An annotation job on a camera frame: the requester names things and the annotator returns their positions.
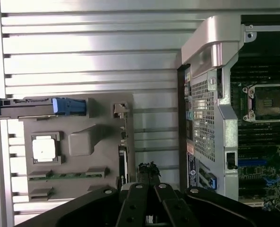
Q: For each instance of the green RAM stick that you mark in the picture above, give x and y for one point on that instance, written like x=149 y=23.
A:
x=66 y=176

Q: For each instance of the grey plastic parts rack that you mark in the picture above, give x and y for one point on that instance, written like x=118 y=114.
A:
x=95 y=153

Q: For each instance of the silver CPU chip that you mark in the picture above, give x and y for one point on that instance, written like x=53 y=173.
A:
x=45 y=149

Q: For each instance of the CPU socket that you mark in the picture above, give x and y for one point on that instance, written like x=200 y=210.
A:
x=267 y=101

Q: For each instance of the green motherboard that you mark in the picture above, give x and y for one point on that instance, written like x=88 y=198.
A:
x=260 y=142

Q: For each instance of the hard disk with blue rails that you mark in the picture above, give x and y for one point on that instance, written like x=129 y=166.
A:
x=31 y=107

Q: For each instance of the blue slot retainer clip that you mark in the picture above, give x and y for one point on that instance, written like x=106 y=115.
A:
x=213 y=181

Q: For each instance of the blue expansion slot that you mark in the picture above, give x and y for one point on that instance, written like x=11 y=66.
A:
x=250 y=162

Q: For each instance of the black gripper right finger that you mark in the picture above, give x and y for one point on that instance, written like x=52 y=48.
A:
x=168 y=201

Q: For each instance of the open grey PC case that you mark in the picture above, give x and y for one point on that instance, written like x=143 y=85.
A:
x=206 y=106

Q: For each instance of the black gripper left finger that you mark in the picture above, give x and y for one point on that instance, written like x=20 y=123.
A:
x=135 y=203

